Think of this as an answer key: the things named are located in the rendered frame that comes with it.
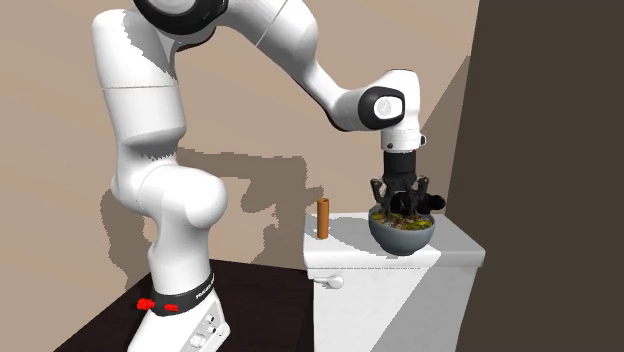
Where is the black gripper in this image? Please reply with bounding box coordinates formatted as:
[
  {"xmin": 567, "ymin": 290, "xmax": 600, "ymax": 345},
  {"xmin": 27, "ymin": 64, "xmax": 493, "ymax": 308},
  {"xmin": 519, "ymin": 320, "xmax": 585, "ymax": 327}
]
[{"xmin": 369, "ymin": 149, "xmax": 431, "ymax": 218}]

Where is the black rounded object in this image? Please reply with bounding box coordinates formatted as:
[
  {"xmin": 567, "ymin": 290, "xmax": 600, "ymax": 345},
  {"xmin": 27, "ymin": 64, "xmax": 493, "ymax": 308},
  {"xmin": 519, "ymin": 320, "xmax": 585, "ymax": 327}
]
[{"xmin": 392, "ymin": 191, "xmax": 448, "ymax": 214}]

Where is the grey bowl with food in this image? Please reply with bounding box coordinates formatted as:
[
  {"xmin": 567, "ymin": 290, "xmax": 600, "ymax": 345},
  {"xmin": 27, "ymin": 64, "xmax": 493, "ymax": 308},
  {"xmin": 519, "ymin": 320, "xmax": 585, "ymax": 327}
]
[{"xmin": 367, "ymin": 205, "xmax": 437, "ymax": 257}]

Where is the brown cylinder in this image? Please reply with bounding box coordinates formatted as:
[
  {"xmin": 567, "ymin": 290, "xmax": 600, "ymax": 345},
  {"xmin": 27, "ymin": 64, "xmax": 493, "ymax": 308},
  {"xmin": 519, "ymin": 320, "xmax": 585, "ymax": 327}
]
[{"xmin": 316, "ymin": 197, "xmax": 331, "ymax": 241}]

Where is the dark robot stand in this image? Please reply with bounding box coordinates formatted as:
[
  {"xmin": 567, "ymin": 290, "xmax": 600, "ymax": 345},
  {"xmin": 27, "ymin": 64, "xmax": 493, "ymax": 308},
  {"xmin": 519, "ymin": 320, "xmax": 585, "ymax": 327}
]
[{"xmin": 52, "ymin": 258, "xmax": 319, "ymax": 352}]

